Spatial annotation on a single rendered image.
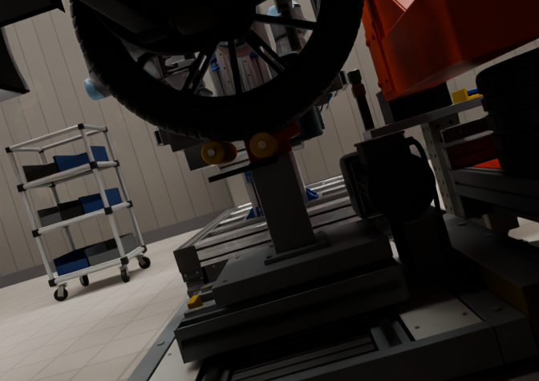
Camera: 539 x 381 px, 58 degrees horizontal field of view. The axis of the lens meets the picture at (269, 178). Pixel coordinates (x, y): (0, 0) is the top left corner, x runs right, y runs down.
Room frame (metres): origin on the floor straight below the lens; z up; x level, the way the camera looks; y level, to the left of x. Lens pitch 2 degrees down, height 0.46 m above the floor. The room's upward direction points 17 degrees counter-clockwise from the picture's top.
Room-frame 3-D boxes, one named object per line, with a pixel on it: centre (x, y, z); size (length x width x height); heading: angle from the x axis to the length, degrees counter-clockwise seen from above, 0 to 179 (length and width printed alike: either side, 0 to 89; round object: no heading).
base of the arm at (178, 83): (2.04, 0.25, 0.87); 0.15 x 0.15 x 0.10
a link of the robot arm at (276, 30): (2.00, -0.25, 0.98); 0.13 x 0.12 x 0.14; 160
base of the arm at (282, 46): (2.00, -0.25, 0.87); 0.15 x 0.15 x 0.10
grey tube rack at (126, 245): (3.13, 1.22, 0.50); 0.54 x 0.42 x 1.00; 87
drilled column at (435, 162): (1.64, -0.61, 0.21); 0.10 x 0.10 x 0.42; 87
